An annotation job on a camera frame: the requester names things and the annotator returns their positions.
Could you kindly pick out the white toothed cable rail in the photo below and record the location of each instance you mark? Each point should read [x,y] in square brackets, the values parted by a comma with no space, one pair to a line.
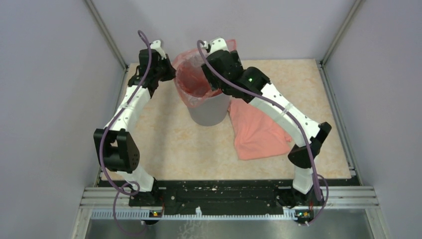
[198,215]

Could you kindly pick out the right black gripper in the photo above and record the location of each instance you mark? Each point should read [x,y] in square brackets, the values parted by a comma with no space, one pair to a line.
[213,82]

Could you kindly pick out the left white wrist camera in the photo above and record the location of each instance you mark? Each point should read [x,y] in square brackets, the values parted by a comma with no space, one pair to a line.
[157,46]

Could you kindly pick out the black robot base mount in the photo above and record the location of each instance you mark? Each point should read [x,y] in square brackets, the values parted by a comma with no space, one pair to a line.
[224,197]

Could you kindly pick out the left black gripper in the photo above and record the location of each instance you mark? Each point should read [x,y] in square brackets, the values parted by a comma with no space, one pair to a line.
[171,71]

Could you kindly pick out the aluminium frame rail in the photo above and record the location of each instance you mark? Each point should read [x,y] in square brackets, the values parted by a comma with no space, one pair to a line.
[353,197]

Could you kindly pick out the translucent red trash bag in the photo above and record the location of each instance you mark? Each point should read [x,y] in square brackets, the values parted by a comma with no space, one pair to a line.
[190,81]

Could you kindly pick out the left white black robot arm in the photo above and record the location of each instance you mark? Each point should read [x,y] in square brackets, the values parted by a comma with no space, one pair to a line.
[115,146]

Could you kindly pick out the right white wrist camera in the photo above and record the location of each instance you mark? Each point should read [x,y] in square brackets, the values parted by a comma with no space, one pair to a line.
[214,45]

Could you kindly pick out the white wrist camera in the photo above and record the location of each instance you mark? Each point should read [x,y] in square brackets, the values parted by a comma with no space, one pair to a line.
[214,45]
[157,46]

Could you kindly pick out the grey plastic trash bin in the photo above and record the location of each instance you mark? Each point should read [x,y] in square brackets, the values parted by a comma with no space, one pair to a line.
[211,111]

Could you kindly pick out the flat pink trash bag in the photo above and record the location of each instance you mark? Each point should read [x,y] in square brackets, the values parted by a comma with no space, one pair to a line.
[256,135]

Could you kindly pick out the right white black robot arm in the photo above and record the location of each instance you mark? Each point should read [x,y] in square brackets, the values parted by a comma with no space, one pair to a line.
[256,89]

